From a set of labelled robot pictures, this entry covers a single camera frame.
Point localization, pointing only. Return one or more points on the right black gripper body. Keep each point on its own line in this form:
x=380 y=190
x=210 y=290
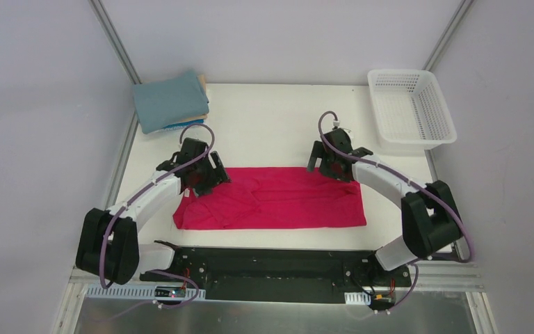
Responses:
x=324 y=163

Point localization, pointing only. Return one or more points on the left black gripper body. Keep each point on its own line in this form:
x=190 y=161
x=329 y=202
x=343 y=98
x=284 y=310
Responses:
x=211 y=175

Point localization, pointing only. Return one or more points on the red t shirt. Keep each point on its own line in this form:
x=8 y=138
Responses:
x=273 y=198

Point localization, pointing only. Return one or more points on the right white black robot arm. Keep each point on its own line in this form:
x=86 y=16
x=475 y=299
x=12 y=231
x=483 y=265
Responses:
x=428 y=212

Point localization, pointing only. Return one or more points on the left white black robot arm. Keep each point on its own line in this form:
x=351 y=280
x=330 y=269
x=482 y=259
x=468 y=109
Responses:
x=109 y=246

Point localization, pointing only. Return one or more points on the folded blue white t shirt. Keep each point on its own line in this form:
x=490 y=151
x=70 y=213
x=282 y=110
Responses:
x=181 y=125

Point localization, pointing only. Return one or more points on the folded teal t shirt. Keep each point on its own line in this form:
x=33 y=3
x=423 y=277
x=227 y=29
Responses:
x=162 y=103

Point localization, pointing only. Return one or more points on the white plastic basket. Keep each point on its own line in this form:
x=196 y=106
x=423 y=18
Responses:
x=409 y=110

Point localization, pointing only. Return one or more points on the folded beige t shirt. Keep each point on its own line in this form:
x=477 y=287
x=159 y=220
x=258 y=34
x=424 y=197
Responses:
x=202 y=81

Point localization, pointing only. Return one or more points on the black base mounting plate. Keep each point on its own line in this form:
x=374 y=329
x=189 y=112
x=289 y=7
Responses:
x=279 y=275

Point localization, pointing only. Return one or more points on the left white cable duct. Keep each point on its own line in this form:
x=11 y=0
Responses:
x=145 y=292

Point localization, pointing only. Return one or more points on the white cable duct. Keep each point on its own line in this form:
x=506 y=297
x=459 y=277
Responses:
x=357 y=298
x=145 y=292

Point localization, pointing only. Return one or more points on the right white cable duct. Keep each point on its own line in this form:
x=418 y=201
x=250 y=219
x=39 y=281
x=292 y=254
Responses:
x=357 y=298

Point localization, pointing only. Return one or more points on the aluminium frame rail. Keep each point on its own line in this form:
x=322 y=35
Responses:
x=434 y=276

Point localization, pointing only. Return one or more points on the left aluminium corner post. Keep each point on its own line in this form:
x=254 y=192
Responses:
x=111 y=33

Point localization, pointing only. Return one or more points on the aluminium corner post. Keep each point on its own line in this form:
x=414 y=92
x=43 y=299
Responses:
x=448 y=34
x=111 y=33

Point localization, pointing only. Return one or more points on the right aluminium corner post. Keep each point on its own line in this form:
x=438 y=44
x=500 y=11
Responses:
x=448 y=34

